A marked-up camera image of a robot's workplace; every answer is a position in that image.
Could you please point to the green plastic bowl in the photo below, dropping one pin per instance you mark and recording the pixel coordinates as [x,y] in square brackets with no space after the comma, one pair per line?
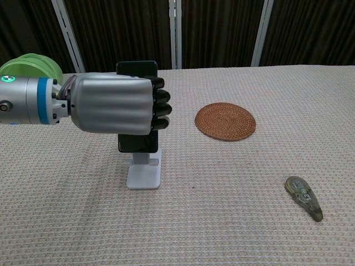
[30,65]

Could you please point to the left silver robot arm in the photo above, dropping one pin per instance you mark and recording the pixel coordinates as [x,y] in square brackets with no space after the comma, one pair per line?
[27,99]

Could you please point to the black smartphone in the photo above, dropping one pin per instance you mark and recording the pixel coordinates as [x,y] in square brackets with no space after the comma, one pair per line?
[137,67]

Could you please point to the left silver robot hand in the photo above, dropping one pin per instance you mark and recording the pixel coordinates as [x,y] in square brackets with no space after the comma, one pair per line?
[111,104]

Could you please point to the round woven rattan coaster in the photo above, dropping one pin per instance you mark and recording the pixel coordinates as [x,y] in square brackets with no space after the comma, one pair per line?
[225,121]

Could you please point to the grey metal frame post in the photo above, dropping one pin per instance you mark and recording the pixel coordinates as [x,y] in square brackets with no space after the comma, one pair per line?
[175,33]
[261,30]
[68,33]

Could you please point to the beige woven tablecloth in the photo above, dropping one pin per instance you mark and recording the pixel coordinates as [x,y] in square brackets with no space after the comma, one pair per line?
[222,207]

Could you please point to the dark curtain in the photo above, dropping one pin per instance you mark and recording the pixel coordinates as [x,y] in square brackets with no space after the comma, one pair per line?
[124,30]

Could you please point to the green correction tape dispenser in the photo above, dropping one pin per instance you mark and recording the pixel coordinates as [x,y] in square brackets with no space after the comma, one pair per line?
[303,196]

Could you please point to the white phone stand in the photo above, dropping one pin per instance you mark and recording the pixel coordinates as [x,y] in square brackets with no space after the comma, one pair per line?
[144,174]

